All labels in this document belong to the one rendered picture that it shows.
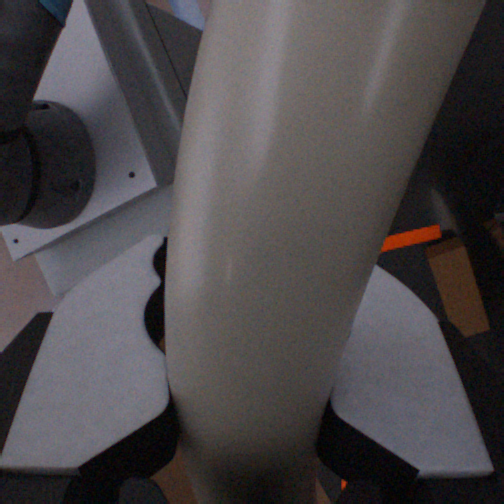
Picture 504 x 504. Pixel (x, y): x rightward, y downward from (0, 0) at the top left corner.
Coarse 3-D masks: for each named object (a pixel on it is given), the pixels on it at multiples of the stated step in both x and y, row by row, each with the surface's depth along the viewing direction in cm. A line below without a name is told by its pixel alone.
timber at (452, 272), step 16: (448, 240) 123; (432, 256) 117; (448, 256) 114; (464, 256) 113; (432, 272) 118; (448, 272) 116; (464, 272) 114; (448, 288) 117; (464, 288) 115; (448, 304) 118; (464, 304) 117; (480, 304) 115; (464, 320) 118; (480, 320) 116
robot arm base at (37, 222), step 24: (48, 120) 47; (72, 120) 50; (48, 144) 46; (72, 144) 49; (48, 168) 46; (72, 168) 49; (48, 192) 48; (72, 192) 51; (24, 216) 47; (48, 216) 51; (72, 216) 54
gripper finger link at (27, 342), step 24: (48, 312) 8; (24, 336) 7; (0, 360) 7; (24, 360) 7; (0, 384) 6; (24, 384) 6; (0, 408) 6; (0, 432) 5; (0, 456) 5; (0, 480) 5; (24, 480) 5; (48, 480) 5; (72, 480) 5
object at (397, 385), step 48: (384, 288) 10; (384, 336) 8; (432, 336) 8; (336, 384) 7; (384, 384) 7; (432, 384) 7; (336, 432) 6; (384, 432) 6; (432, 432) 6; (480, 432) 6; (384, 480) 6
